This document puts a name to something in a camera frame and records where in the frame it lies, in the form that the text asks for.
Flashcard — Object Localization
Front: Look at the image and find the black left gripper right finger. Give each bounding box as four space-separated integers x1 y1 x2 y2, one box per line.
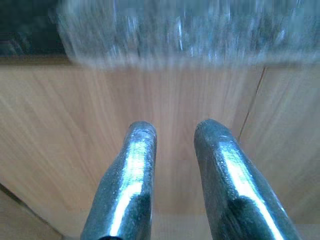
193 119 301 240

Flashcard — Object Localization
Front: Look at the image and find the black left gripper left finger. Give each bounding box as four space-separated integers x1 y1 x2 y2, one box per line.
80 121 158 240

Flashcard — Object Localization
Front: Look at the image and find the wooden cabinet door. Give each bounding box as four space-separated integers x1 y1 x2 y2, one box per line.
238 65 320 227
0 56 266 240

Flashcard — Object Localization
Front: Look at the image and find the clear bubble wrap sheet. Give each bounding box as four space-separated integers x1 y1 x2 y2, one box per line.
56 0 320 71

